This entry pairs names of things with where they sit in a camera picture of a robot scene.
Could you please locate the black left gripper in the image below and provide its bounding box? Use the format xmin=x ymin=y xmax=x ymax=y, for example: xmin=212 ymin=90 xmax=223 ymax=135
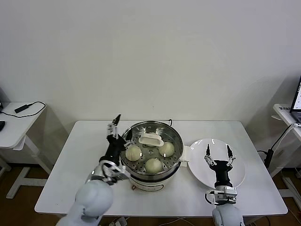
xmin=104 ymin=114 xmax=134 ymax=166

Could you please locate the thin black cable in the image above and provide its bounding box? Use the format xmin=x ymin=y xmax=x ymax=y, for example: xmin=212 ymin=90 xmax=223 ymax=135
xmin=0 ymin=100 xmax=47 ymax=117

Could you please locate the black power brick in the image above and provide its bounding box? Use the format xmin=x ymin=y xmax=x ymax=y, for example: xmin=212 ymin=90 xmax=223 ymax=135
xmin=15 ymin=103 xmax=33 ymax=113

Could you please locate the white charging cable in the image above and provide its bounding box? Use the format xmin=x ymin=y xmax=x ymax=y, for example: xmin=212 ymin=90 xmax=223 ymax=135
xmin=273 ymin=122 xmax=301 ymax=153

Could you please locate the white steamed baozi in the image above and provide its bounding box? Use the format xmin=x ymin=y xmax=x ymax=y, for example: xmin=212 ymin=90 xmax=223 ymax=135
xmin=144 ymin=158 xmax=163 ymax=174
xmin=126 ymin=145 xmax=142 ymax=161
xmin=158 ymin=142 xmax=175 ymax=158

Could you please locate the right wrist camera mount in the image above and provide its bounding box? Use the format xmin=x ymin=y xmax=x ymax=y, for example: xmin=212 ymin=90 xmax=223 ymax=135
xmin=211 ymin=186 xmax=238 ymax=205

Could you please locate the white round plate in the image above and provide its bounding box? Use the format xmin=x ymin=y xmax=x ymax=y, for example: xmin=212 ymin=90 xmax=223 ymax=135
xmin=189 ymin=138 xmax=247 ymax=189

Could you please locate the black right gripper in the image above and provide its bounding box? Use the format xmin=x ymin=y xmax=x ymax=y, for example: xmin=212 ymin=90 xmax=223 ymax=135
xmin=204 ymin=144 xmax=237 ymax=188

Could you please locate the stainless steel steamer pot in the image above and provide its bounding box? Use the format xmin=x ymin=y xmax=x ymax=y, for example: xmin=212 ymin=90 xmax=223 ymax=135
xmin=112 ymin=120 xmax=190 ymax=180

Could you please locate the black laptop power cable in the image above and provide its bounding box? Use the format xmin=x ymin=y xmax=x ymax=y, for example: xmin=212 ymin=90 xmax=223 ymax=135
xmin=257 ymin=123 xmax=294 ymax=156

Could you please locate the white power strip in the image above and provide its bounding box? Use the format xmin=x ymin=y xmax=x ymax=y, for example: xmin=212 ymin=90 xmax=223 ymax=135
xmin=109 ymin=216 xmax=129 ymax=226

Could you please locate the round glass lid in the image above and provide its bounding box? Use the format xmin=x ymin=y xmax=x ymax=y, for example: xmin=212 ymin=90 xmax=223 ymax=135
xmin=119 ymin=120 xmax=184 ymax=172

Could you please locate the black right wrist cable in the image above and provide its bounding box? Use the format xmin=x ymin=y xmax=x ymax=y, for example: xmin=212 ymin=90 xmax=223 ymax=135
xmin=204 ymin=190 xmax=216 ymax=206

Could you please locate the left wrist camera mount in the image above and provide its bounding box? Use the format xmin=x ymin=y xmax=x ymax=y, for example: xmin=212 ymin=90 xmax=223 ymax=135
xmin=114 ymin=164 xmax=131 ymax=182

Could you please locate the black power adapter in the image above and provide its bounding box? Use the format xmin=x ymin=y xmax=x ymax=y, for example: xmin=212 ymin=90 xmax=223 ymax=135
xmin=264 ymin=148 xmax=275 ymax=168

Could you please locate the open laptop lit screen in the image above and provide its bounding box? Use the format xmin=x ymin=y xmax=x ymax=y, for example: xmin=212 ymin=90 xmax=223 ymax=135
xmin=290 ymin=75 xmax=301 ymax=123

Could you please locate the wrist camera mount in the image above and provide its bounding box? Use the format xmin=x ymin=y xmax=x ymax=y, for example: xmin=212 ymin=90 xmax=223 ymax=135
xmin=211 ymin=186 xmax=238 ymax=205
xmin=114 ymin=164 xmax=131 ymax=182

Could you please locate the white electric cooker base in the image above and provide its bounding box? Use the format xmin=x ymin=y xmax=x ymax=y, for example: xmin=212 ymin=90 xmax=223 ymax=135
xmin=128 ymin=162 xmax=183 ymax=193

